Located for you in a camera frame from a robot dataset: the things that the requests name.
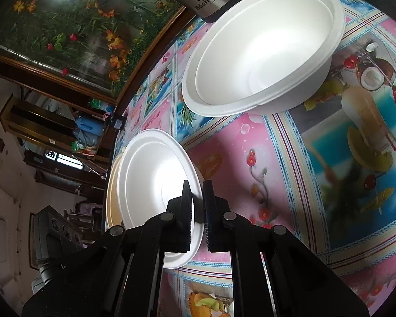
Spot white foam plate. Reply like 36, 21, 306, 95
106, 129, 204, 269

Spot brown wooden cabinet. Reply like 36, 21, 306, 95
0, 61, 116, 196

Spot blue thermos jug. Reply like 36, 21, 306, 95
75, 117, 104, 136

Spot small black device on table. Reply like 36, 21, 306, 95
110, 115, 126, 131

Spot white foam bowl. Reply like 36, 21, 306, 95
182, 0, 346, 117

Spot flower mural panel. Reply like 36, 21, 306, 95
0, 0, 182, 99

